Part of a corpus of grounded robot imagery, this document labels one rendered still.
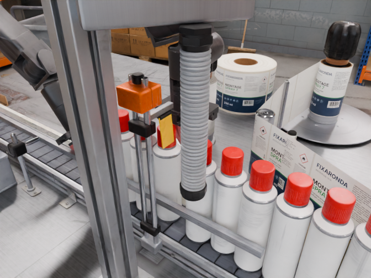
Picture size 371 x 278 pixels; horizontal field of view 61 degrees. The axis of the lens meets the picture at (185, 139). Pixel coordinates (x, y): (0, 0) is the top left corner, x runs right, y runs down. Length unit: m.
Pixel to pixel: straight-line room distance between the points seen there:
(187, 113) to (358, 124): 0.80
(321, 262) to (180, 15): 0.36
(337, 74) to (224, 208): 0.58
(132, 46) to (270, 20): 2.03
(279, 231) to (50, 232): 0.48
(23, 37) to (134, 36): 3.53
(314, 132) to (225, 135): 0.26
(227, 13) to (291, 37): 4.64
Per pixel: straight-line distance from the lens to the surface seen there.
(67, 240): 0.73
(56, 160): 0.87
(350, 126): 1.05
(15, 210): 0.84
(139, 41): 4.22
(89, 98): 0.36
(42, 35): 3.01
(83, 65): 0.35
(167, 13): 0.31
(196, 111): 0.33
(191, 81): 0.32
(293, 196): 0.45
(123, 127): 0.60
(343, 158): 0.91
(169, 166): 0.55
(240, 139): 0.91
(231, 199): 0.50
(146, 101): 0.40
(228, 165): 0.47
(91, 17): 0.30
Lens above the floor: 1.35
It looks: 32 degrees down
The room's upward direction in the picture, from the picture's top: straight up
